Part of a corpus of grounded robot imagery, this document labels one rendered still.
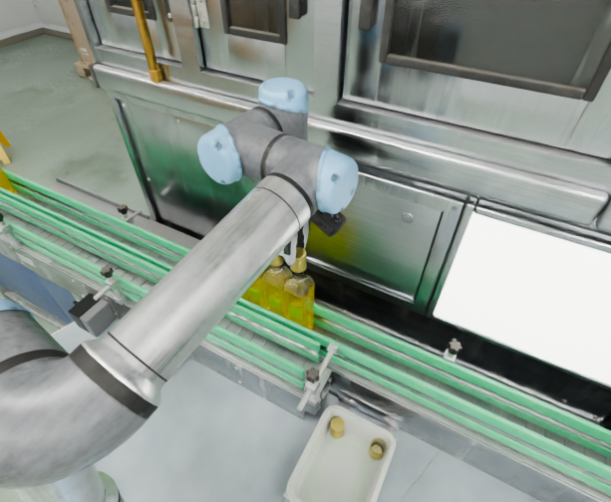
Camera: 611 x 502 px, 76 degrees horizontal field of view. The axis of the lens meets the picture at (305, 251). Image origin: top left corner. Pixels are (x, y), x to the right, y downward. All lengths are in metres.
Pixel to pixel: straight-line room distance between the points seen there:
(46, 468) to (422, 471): 0.83
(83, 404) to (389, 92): 0.64
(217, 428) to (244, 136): 0.76
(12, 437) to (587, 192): 0.76
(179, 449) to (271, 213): 0.77
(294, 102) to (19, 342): 0.44
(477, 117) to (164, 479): 0.99
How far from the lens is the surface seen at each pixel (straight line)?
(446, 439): 1.04
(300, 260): 0.81
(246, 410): 1.10
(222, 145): 0.54
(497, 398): 1.02
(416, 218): 0.81
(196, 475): 1.07
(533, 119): 0.73
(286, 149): 0.50
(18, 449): 0.42
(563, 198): 0.74
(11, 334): 0.48
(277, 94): 0.60
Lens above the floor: 1.75
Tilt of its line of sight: 45 degrees down
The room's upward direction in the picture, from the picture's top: straight up
